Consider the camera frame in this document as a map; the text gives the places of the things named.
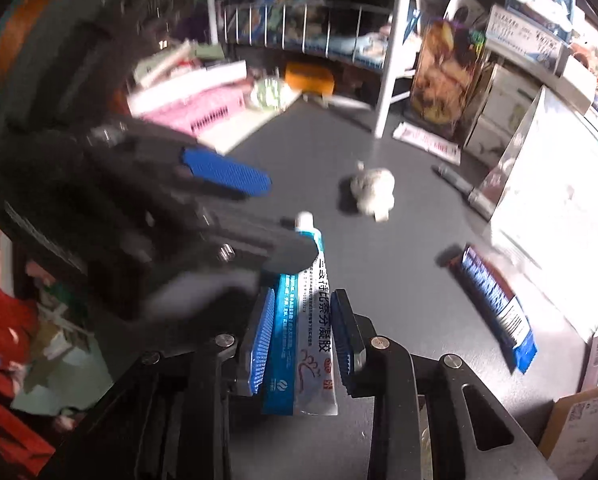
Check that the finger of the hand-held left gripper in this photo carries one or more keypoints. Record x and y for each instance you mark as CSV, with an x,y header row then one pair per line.
x,y
274,247
224,171

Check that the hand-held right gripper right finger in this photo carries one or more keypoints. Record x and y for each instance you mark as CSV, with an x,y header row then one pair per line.
x,y
341,345

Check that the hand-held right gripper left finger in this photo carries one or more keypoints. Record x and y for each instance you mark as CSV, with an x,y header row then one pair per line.
x,y
260,345

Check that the white blue ointment tube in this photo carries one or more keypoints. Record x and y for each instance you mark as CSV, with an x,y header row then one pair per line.
x,y
304,345

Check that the pink plastic basket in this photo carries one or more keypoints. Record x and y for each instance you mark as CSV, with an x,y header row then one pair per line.
x,y
204,112

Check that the green white round packet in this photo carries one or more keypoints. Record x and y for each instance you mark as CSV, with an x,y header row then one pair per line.
x,y
270,93

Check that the white flat carton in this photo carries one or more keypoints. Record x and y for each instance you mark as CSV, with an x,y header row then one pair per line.
x,y
194,82

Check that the small grey plush toy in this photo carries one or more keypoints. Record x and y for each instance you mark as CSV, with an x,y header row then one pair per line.
x,y
374,190

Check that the orange block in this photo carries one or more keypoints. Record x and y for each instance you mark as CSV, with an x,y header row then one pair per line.
x,y
309,78

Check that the person's red clothing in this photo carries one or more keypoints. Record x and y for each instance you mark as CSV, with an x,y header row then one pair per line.
x,y
6,340

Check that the brown blue snack bar packet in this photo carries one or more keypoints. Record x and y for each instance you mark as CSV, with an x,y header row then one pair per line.
x,y
496,305

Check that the blue printed packet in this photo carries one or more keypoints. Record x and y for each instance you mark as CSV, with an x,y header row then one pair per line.
x,y
284,2

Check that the dark grey pen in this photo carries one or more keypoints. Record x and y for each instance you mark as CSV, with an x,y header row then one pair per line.
x,y
461,189

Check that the white metal shelf rack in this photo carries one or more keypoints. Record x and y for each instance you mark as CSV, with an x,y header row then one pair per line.
x,y
394,60

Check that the large white box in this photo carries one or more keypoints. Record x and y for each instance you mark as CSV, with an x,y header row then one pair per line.
x,y
559,220

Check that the brown cardboard box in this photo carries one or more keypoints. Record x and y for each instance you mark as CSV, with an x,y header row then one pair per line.
x,y
581,435

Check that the beige carton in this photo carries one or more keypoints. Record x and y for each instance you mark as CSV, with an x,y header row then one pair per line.
x,y
504,110

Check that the white label card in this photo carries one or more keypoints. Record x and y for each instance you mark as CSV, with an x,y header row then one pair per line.
x,y
524,37

